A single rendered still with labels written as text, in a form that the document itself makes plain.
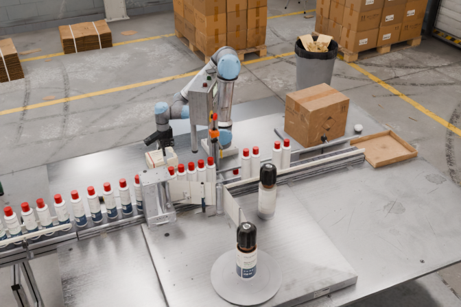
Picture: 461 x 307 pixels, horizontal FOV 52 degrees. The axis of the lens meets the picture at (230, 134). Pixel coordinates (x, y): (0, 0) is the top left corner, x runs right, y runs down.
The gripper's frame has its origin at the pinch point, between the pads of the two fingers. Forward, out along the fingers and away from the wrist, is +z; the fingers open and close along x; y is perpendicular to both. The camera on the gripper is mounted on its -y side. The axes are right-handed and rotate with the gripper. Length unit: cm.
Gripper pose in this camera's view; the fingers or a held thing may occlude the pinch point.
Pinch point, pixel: (161, 157)
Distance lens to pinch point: 278.8
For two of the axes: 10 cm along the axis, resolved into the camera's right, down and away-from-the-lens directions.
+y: 9.1, -2.2, 3.5
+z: -0.1, 8.4, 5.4
